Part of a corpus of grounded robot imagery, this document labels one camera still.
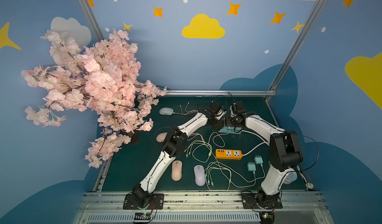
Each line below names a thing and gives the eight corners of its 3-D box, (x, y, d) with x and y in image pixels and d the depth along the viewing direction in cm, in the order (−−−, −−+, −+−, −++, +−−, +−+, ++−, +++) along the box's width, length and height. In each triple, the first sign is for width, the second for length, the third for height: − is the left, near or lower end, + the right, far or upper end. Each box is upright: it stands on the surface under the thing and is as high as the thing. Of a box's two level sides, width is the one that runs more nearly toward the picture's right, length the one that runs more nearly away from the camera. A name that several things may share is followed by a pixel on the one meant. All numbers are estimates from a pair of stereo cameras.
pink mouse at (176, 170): (171, 180, 82) (170, 179, 80) (172, 162, 89) (172, 160, 87) (181, 180, 83) (181, 179, 80) (182, 162, 89) (182, 160, 87)
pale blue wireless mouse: (158, 113, 113) (158, 112, 111) (161, 108, 116) (161, 106, 114) (171, 116, 111) (171, 114, 109) (173, 110, 115) (173, 108, 113)
